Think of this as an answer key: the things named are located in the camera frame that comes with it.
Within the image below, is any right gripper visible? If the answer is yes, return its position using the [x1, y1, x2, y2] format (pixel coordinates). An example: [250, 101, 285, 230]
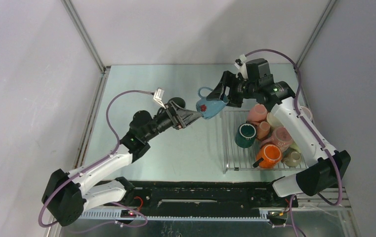
[207, 71, 258, 109]

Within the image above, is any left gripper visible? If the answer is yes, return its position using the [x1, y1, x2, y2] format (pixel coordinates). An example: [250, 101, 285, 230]
[143, 100, 202, 141]

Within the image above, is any light blue mug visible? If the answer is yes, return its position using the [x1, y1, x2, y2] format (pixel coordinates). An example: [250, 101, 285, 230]
[196, 87, 224, 119]

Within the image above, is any dark green mug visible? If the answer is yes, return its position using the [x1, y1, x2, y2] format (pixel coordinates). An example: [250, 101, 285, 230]
[235, 123, 257, 148]

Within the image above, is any orange mug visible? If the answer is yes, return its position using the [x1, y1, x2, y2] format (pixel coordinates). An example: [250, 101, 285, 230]
[252, 144, 283, 169]

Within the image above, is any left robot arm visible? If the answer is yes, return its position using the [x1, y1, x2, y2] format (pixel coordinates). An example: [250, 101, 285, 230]
[40, 97, 203, 227]

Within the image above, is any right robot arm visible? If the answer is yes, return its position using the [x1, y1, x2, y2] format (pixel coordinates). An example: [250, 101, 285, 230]
[206, 58, 351, 206]

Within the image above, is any small pink cup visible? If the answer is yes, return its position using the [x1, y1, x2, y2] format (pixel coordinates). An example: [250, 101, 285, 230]
[257, 121, 271, 140]

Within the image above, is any cream cup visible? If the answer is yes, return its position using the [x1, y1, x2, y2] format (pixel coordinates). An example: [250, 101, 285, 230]
[266, 112, 283, 129]

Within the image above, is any pink patterned mug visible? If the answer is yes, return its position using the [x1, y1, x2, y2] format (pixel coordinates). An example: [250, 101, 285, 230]
[260, 126, 294, 153]

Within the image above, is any white lilac mug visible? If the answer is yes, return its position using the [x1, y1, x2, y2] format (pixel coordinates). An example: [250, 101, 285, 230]
[301, 106, 313, 122]

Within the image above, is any beige mug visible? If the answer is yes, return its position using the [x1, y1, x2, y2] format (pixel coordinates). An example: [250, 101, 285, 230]
[281, 150, 302, 168]

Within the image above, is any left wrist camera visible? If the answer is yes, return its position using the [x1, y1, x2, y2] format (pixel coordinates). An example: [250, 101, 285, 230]
[153, 88, 166, 109]

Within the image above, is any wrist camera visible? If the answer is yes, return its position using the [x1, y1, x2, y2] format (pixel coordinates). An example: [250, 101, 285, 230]
[153, 88, 166, 109]
[234, 54, 248, 79]

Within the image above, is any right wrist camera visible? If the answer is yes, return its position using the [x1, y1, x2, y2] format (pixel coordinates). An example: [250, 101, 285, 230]
[234, 54, 248, 79]

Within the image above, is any wire dish rack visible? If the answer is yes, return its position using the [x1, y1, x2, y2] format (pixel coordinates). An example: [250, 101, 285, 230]
[221, 109, 309, 174]

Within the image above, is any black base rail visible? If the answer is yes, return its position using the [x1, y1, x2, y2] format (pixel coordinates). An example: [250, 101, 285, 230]
[119, 181, 298, 217]

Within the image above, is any grey cable duct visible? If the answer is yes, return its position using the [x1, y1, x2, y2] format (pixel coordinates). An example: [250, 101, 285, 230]
[79, 209, 269, 222]

